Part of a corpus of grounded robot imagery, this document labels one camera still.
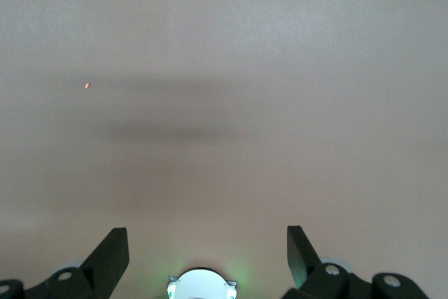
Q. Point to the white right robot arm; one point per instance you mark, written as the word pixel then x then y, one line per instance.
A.
pixel 201 285

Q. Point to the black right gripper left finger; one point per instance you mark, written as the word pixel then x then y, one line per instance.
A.
pixel 98 271

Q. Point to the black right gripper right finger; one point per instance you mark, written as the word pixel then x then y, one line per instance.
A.
pixel 315 281

